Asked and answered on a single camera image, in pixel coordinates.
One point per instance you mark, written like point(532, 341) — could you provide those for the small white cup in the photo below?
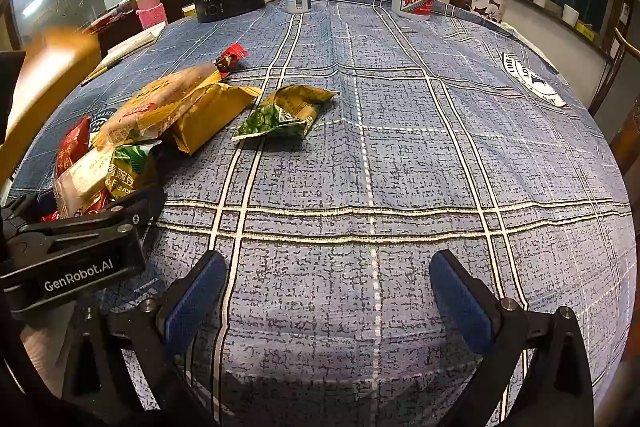
point(570, 15)

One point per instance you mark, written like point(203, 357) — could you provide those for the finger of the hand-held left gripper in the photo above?
point(142, 201)
point(27, 207)

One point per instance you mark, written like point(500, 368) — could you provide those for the small dark red snack packet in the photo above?
point(231, 58)

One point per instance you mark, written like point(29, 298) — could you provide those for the beige snack packet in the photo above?
point(85, 174)

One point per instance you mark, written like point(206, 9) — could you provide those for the gold foil snack packet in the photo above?
point(210, 119)

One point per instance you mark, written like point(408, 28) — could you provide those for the yellow cardboard box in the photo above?
point(45, 77)

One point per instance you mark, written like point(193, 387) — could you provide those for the wooden chair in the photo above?
point(603, 74)

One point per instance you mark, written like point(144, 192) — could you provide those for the thin wooden stick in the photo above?
point(102, 71)

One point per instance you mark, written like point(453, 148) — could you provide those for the large orange-brown snack packet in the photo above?
point(165, 94)

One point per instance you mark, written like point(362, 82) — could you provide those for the pink cup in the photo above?
point(150, 12)

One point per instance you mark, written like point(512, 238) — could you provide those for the green snack packet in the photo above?
point(132, 167)

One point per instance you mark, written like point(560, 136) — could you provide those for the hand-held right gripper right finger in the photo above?
point(457, 302)

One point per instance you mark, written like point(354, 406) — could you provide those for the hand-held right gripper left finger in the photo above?
point(195, 302)

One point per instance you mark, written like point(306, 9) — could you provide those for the blue plaid tablecloth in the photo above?
point(375, 157)

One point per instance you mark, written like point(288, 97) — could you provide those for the white book on table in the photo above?
point(135, 39)

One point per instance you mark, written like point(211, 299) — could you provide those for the gold green pea packet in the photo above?
point(280, 114)

